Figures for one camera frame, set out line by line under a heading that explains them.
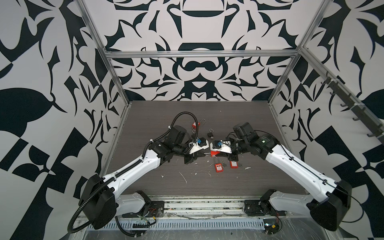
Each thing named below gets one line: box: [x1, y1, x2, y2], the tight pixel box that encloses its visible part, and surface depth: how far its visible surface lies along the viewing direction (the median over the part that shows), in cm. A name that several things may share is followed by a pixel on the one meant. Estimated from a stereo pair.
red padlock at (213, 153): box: [210, 150, 221, 157], surface depth 73 cm
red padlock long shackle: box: [230, 161, 239, 169], surface depth 89 cm
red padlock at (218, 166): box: [214, 157, 224, 173], surface depth 88 cm
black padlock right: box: [207, 128, 214, 140], surface depth 104 cm
